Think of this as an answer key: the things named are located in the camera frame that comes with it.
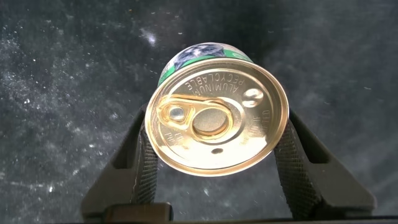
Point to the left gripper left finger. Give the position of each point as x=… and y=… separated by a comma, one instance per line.
x=124, y=180

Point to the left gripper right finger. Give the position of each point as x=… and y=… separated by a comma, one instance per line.
x=317, y=180

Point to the small tin can green label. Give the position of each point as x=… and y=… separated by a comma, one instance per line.
x=214, y=118

